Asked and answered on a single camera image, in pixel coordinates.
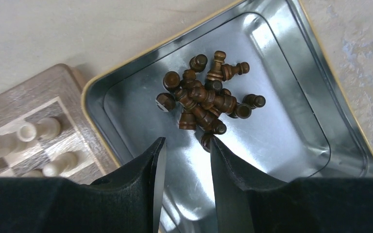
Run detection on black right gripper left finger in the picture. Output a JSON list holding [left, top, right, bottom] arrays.
[[90, 137, 167, 233]]

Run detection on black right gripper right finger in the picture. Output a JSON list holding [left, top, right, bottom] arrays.
[[210, 136, 287, 233]]

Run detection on row of white chess pieces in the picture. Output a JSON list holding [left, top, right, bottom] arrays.
[[0, 117, 78, 177]]

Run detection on pile of dark chess pieces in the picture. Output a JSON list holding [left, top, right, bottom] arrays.
[[155, 50, 266, 152]]

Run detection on wooden chess board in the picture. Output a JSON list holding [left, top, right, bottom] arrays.
[[0, 64, 119, 184]]

